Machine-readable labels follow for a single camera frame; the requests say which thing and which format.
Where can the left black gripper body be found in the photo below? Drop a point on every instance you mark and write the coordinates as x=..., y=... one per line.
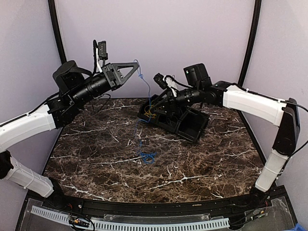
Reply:
x=111, y=76

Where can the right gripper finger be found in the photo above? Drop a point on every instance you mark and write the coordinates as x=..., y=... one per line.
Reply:
x=159, y=111
x=160, y=104

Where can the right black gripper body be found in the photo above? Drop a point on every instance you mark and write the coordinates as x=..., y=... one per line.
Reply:
x=171, y=99

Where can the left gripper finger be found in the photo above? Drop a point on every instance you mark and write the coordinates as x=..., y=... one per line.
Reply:
x=123, y=78
x=126, y=65

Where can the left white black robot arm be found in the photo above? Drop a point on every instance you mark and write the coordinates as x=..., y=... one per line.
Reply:
x=77, y=86

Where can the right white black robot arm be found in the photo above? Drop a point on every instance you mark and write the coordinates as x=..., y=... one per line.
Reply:
x=200, y=89

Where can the black three-compartment bin tray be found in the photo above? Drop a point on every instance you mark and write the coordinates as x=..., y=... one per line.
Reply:
x=189, y=124

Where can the blue object bottom corner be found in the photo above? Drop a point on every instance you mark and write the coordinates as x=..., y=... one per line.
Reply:
x=299, y=227

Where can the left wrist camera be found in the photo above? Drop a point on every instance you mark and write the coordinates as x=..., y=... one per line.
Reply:
x=100, y=56

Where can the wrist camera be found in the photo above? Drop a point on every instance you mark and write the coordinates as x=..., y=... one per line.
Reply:
x=100, y=56
x=166, y=82

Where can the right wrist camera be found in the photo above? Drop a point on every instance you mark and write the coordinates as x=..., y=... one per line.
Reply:
x=166, y=82

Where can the left black frame post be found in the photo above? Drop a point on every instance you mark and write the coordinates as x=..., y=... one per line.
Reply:
x=56, y=30

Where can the black frame post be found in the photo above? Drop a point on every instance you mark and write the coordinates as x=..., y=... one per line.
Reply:
x=250, y=43
x=56, y=30

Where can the black front rail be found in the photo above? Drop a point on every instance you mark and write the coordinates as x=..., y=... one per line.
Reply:
x=95, y=208

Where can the right black frame post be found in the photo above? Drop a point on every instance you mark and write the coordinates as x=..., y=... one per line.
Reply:
x=250, y=43

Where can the white slotted cable duct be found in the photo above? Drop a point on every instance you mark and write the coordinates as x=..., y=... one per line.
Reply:
x=124, y=223

